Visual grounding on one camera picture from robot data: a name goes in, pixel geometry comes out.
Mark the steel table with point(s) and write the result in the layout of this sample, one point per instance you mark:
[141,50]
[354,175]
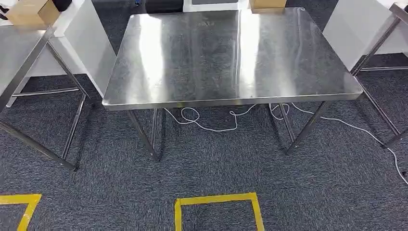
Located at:
[400,12]
[16,54]
[223,57]

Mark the cardboard box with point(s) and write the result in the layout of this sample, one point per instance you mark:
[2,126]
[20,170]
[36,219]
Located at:
[32,14]
[267,3]

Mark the yellow floor tape square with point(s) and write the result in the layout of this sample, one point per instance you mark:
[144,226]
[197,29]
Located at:
[216,199]

